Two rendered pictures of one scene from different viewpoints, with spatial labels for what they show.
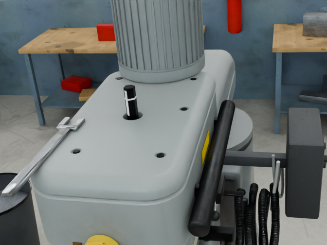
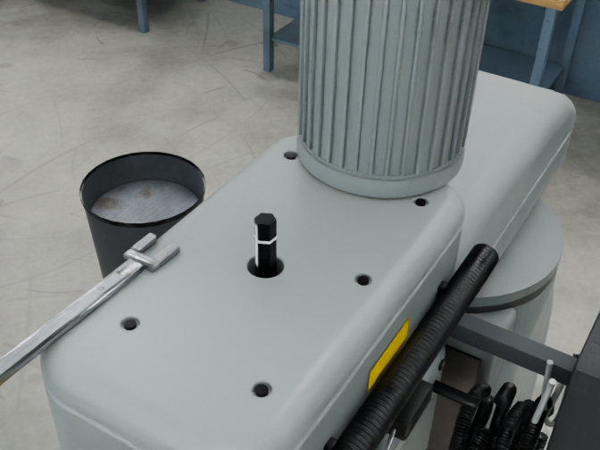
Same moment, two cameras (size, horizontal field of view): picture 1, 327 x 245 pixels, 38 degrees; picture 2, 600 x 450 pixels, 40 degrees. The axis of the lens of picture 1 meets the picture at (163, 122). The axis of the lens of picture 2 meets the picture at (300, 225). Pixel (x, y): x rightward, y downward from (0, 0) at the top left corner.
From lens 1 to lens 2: 0.30 m
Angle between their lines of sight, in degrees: 17
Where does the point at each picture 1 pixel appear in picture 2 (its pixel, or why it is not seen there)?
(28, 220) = not seen: hidden behind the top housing
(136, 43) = (324, 112)
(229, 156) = (473, 331)
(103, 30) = not seen: outside the picture
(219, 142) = (420, 350)
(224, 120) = (456, 296)
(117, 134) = (215, 305)
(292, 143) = (583, 368)
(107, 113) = (226, 245)
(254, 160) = (516, 354)
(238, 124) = (535, 245)
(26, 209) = not seen: hidden behind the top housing
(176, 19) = (409, 91)
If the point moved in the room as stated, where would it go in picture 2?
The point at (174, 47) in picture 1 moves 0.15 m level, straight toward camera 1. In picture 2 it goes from (393, 140) to (356, 221)
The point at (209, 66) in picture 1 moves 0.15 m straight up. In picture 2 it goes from (506, 130) to (524, 42)
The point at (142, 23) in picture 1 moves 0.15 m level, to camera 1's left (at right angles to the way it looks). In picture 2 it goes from (340, 82) to (204, 62)
